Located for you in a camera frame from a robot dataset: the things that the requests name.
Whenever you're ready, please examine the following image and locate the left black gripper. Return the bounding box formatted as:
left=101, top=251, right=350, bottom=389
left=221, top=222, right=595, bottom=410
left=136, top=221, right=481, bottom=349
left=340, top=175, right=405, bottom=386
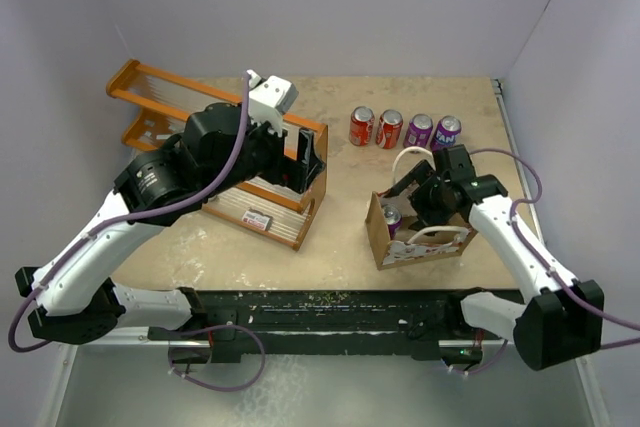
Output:
left=203, top=108, right=324, bottom=199

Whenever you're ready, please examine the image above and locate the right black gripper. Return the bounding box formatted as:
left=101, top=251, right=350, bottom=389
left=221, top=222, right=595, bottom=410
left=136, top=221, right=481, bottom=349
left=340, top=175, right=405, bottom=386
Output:
left=387, top=160, right=455, bottom=236

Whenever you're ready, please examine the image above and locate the purple fanta can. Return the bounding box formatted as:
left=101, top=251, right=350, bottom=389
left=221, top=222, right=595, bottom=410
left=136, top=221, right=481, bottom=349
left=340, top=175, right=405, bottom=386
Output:
left=403, top=114, right=434, bottom=148
left=382, top=204, right=402, bottom=239
left=430, top=115, right=462, bottom=151

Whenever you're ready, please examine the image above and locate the red cola can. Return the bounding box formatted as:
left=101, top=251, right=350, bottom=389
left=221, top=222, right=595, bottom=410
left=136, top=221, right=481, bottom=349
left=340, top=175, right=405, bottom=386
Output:
left=349, top=106, right=375, bottom=146
left=376, top=109, right=403, bottom=150

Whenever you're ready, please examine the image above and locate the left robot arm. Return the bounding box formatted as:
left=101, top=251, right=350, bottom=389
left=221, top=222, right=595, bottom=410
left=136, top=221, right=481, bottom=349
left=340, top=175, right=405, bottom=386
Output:
left=16, top=103, right=325, bottom=346

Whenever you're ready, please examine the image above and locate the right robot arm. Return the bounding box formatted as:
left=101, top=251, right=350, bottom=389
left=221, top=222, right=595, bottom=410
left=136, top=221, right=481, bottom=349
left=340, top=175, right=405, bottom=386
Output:
left=381, top=145, right=604, bottom=371

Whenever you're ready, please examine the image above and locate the canvas tote bag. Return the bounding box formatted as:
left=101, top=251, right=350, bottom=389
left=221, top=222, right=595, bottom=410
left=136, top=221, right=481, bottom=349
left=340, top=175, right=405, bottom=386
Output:
left=365, top=147, right=476, bottom=271

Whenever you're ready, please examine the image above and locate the small red white box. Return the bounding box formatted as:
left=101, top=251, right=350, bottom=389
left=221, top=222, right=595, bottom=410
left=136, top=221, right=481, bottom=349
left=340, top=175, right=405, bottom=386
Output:
left=242, top=209, right=273, bottom=231

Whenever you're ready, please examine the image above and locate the orange wooden shelf rack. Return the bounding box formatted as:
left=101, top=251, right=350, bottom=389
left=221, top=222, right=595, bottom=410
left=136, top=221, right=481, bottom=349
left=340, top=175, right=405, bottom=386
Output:
left=106, top=59, right=328, bottom=250

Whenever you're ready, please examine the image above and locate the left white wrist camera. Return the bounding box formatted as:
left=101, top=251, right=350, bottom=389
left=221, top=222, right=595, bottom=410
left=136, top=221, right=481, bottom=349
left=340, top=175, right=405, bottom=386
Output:
left=246, top=69, right=299, bottom=137

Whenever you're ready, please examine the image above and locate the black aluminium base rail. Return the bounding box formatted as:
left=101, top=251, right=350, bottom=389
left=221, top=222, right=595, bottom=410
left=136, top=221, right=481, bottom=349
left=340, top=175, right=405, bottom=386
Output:
left=59, top=289, right=591, bottom=366

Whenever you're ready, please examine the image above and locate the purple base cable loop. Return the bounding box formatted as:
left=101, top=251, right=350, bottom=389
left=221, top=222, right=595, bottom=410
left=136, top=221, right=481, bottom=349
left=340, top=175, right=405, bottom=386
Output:
left=167, top=321, right=269, bottom=392

